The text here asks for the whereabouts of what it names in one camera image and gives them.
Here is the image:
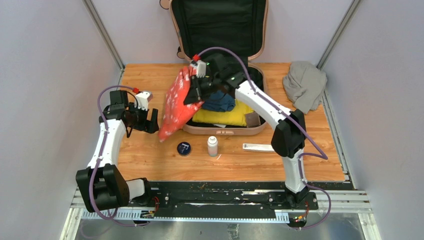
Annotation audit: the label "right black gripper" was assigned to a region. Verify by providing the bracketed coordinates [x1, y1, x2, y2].
[185, 74, 221, 105]

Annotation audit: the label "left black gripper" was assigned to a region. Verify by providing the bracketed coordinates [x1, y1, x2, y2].
[128, 102, 159, 134]

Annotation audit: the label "blue garment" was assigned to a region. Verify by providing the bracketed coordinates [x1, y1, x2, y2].
[201, 90, 236, 112]

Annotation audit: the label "yellow garment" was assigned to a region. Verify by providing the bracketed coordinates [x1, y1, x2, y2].
[192, 99, 254, 127]

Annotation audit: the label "clear acrylic block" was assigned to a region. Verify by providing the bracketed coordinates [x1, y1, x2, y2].
[244, 111, 261, 128]

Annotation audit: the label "red white tie-dye jeans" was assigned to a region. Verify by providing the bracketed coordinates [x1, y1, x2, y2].
[158, 66, 204, 143]

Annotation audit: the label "white small bottle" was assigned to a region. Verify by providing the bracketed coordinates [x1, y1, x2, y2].
[207, 136, 218, 157]

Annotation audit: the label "white rectangular box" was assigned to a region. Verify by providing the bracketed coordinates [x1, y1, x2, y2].
[242, 143, 275, 153]

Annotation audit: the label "round navy tin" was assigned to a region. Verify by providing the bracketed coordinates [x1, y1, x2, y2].
[176, 141, 192, 157]

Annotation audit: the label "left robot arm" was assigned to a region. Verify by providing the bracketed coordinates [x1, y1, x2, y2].
[75, 86, 159, 213]

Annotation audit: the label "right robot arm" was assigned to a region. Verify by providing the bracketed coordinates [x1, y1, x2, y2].
[183, 53, 310, 209]

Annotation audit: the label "pink open suitcase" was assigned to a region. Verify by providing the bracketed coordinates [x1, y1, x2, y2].
[159, 0, 270, 136]

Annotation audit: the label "grey crumpled cloth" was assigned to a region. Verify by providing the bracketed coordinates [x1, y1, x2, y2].
[282, 61, 327, 115]

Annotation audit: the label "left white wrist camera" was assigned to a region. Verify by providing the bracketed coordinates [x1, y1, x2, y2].
[135, 91, 153, 111]

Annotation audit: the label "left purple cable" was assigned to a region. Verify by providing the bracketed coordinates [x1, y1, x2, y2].
[86, 85, 160, 228]

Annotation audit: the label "purple cable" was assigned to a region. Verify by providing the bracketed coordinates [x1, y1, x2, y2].
[86, 85, 160, 228]
[197, 46, 332, 231]

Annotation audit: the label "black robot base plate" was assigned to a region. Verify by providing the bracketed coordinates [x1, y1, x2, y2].
[126, 181, 318, 220]

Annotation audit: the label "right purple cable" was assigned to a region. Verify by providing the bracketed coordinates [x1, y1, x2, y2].
[197, 46, 332, 231]

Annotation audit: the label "aluminium frame rail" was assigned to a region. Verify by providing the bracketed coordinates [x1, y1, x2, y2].
[60, 181, 381, 240]

